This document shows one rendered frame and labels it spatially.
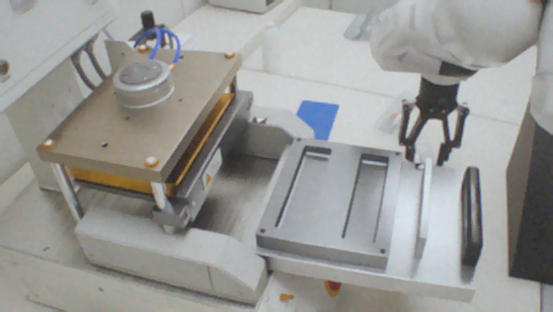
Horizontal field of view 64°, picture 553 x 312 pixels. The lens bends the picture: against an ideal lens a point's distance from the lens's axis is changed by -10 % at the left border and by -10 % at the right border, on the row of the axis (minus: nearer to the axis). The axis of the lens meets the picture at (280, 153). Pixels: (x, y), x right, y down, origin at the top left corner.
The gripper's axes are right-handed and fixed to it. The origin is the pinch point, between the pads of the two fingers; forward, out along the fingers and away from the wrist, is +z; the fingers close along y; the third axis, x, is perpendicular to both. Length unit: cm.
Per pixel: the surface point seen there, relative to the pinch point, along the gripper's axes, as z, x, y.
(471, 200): -21.2, -33.1, -0.9
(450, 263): -17.3, -40.3, -3.9
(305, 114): 4.8, 21.6, -27.0
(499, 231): 4.7, -15.0, 14.2
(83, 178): -24, -36, -52
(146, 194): -23, -37, -43
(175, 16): -1, 69, -75
